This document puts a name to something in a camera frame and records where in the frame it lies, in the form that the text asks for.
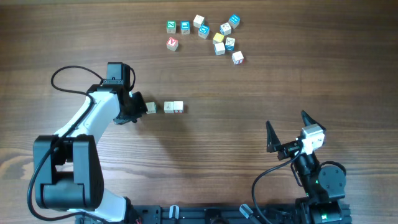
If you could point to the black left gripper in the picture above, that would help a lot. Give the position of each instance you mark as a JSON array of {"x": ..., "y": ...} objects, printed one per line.
[{"x": 142, "y": 109}]

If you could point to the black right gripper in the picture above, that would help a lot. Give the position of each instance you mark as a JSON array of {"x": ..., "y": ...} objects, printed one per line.
[{"x": 273, "y": 144}]

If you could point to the green F wooden block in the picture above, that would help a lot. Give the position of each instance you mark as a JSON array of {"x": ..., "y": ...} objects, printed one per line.
[{"x": 151, "y": 107}]

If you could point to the green N wooden block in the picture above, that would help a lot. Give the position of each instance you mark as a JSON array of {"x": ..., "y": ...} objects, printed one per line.
[{"x": 168, "y": 107}]

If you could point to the red I block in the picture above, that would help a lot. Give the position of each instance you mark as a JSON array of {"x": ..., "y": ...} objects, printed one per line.
[
  {"x": 237, "y": 57},
  {"x": 178, "y": 106}
]

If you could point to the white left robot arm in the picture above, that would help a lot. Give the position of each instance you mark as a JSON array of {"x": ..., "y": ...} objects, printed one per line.
[{"x": 68, "y": 179}]

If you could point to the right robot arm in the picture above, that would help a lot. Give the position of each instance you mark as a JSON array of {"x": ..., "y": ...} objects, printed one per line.
[{"x": 323, "y": 182}]

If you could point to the red V wooden block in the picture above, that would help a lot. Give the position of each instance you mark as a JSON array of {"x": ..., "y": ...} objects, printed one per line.
[{"x": 172, "y": 44}]

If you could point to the green top wooden block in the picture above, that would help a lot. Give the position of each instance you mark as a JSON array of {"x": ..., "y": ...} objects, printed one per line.
[{"x": 171, "y": 27}]

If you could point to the blue top block left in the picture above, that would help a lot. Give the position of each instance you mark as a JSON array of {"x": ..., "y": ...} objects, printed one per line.
[{"x": 185, "y": 27}]

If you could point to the plain picture wooden block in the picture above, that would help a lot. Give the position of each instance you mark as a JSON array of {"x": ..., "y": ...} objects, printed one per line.
[{"x": 219, "y": 48}]

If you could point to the blue D wooden block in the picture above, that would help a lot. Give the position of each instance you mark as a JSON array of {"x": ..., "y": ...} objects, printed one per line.
[{"x": 203, "y": 31}]

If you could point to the blue X side block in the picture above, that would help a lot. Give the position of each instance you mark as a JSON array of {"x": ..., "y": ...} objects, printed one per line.
[{"x": 229, "y": 43}]

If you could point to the plain top wooden block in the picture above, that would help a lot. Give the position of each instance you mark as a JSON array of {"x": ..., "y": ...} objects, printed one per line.
[{"x": 198, "y": 21}]

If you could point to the yellow top wooden block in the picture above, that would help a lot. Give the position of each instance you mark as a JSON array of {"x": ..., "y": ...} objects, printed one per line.
[{"x": 218, "y": 38}]

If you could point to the blue side picture block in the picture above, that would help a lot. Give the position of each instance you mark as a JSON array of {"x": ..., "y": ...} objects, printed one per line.
[{"x": 225, "y": 29}]

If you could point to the blue top block right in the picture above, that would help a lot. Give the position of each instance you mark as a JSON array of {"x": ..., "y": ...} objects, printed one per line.
[{"x": 234, "y": 21}]

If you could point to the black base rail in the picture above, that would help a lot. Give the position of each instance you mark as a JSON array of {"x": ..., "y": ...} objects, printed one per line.
[{"x": 276, "y": 213}]

